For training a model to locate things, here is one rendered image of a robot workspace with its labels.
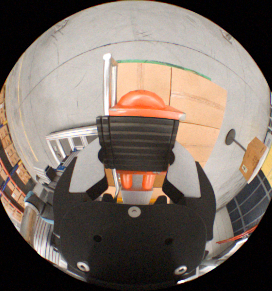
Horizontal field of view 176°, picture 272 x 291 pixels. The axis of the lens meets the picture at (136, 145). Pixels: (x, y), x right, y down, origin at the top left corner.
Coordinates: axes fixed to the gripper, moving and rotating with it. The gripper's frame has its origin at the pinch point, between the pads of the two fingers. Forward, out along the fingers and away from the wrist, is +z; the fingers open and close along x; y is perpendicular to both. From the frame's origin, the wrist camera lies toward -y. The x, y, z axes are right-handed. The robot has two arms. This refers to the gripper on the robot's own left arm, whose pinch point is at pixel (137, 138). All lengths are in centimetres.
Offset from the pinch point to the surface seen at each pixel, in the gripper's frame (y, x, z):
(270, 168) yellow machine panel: 90, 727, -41
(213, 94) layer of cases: -17, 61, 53
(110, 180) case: 32.0, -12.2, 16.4
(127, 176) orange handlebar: 6.6, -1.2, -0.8
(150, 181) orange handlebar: 7.7, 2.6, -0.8
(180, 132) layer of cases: 21, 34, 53
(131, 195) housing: 11.8, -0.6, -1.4
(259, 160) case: 24, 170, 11
